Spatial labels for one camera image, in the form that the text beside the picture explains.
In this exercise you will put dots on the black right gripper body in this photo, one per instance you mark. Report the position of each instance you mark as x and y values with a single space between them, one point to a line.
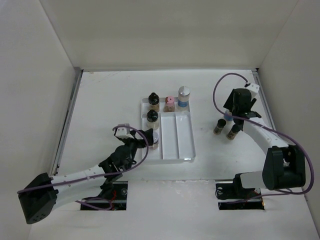
229 104

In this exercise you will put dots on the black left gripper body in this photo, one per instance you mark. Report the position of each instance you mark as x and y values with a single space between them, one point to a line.
133 144

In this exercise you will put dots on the white lid orange label jar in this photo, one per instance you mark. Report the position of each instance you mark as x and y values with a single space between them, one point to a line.
155 144

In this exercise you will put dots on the black grinder bottle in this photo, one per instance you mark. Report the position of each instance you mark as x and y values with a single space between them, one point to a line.
152 119
154 102

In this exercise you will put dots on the black cap spice jar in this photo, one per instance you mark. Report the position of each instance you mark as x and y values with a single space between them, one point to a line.
233 132
221 123

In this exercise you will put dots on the pink lid spice jar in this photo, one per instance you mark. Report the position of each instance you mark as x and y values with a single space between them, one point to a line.
169 105

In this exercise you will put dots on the black grinder top bottle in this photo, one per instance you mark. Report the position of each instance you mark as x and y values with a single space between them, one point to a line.
154 102

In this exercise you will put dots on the silver cap blue label bottle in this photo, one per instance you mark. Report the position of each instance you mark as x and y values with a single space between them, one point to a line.
183 97

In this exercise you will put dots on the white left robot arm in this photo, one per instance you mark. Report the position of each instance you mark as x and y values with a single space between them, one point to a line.
46 193

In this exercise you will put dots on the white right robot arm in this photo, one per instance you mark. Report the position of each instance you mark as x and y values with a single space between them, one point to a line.
284 165

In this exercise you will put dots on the white compartment organizer tray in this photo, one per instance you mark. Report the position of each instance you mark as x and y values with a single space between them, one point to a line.
175 137

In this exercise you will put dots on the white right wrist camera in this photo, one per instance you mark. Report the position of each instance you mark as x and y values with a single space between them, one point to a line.
253 89

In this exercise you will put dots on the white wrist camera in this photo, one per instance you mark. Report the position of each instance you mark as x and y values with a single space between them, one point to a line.
253 89
122 131

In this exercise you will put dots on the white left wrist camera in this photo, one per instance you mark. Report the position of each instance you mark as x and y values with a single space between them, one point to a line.
122 131

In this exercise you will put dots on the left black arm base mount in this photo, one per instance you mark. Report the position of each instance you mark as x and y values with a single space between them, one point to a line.
107 188

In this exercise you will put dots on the right aluminium table rail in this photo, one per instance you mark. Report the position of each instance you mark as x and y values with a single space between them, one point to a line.
263 98

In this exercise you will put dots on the aluminium table rail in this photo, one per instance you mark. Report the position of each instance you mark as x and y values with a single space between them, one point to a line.
263 98
57 157

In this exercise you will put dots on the left aluminium table rail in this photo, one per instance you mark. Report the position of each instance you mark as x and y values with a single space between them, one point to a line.
57 157

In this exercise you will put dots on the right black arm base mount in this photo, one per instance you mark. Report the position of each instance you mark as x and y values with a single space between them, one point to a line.
239 192

